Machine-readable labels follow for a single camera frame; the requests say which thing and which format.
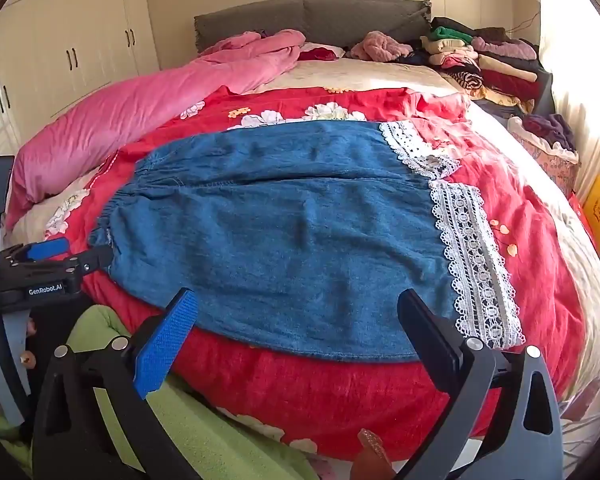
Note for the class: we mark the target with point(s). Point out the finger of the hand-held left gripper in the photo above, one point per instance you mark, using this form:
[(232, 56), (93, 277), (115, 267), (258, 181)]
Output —
[(45, 250), (92, 258)]

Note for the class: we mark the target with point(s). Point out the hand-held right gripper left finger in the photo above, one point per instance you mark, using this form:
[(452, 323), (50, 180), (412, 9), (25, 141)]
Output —
[(162, 350)]

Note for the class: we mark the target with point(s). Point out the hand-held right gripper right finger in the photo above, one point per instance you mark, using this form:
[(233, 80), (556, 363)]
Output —
[(432, 332)]

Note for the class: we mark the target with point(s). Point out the blue denim pants lace hem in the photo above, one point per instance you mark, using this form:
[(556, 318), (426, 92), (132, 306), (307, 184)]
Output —
[(280, 235)]

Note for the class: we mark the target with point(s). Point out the person's left hand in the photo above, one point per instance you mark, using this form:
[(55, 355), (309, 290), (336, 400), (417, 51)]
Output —
[(28, 350)]

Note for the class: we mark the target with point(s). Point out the green cloth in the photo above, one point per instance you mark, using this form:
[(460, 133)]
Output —
[(220, 450)]

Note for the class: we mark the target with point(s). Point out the red floral blanket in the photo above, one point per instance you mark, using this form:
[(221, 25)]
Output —
[(520, 240)]

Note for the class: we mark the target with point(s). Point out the brown glittery object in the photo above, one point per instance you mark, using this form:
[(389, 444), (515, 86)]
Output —
[(375, 452)]

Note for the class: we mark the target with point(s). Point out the pink towel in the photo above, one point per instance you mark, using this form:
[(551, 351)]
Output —
[(105, 115)]

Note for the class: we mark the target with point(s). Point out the floral frilled basket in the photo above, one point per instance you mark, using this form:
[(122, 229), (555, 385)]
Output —
[(555, 167)]

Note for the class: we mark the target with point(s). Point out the white wardrobe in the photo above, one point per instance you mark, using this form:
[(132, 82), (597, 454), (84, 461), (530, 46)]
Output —
[(80, 35)]

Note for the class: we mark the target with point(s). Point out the purple garment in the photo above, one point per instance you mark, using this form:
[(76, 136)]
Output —
[(550, 130)]

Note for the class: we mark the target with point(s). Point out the pile of folded clothes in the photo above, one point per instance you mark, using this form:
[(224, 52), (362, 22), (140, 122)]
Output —
[(505, 75)]

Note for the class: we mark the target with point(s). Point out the pink fluffy garment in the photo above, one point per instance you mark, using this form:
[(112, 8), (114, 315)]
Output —
[(380, 46)]

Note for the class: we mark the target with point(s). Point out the dark red garment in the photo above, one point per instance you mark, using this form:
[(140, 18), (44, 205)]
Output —
[(320, 53)]

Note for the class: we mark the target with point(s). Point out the cream curtain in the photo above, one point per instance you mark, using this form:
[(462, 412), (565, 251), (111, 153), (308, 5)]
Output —
[(580, 60)]

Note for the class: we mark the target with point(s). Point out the grey upholstered headboard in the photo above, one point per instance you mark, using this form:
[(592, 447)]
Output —
[(330, 17)]

